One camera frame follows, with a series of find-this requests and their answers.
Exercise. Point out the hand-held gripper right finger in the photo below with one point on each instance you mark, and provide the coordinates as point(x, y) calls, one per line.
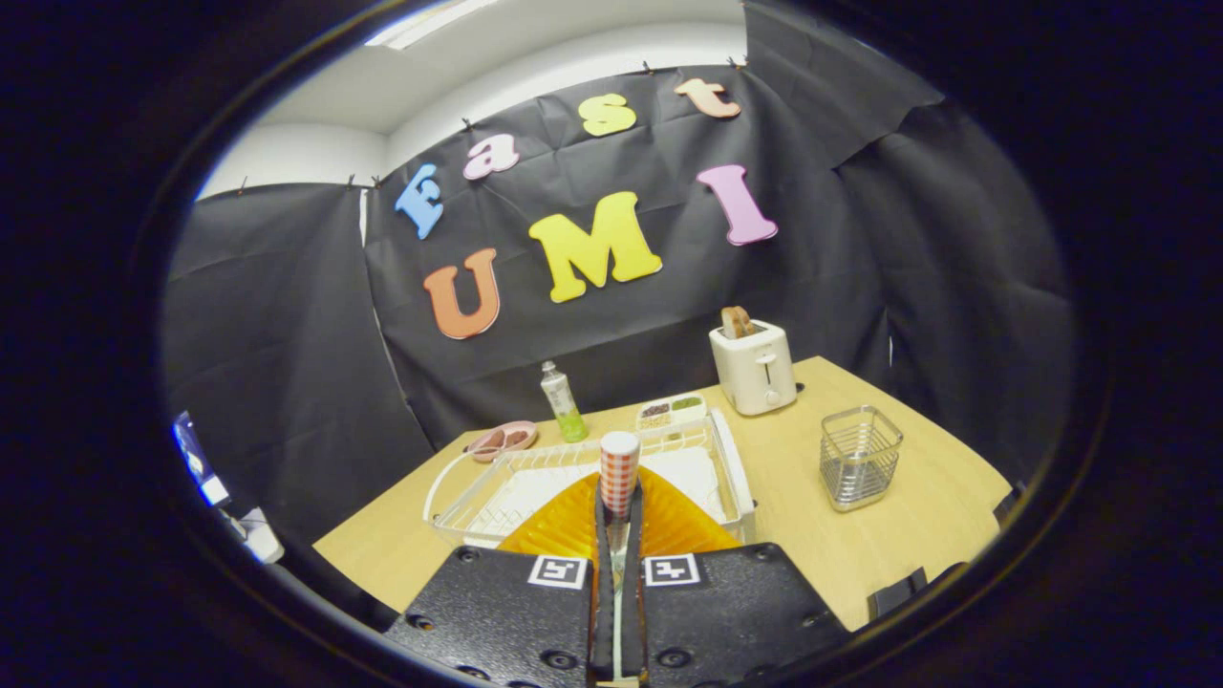
point(736, 621)

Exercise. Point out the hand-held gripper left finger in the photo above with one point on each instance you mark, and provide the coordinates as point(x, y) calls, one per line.
point(497, 621)

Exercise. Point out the pink shallow dish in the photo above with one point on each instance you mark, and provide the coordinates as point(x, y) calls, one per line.
point(502, 441)

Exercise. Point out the dark rectangular block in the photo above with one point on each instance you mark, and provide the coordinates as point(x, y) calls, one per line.
point(896, 594)
point(1008, 504)

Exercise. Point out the white divided tray with grains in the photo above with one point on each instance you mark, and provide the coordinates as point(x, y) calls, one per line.
point(672, 411)

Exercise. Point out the clear bottle with green liquid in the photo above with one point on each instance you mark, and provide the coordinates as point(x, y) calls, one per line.
point(564, 406)

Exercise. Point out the cream toaster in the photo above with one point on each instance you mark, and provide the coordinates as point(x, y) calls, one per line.
point(755, 373)

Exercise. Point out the brown bread slice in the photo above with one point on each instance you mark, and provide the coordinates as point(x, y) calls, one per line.
point(738, 323)

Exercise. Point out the blue white object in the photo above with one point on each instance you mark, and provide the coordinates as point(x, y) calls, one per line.
point(196, 459)

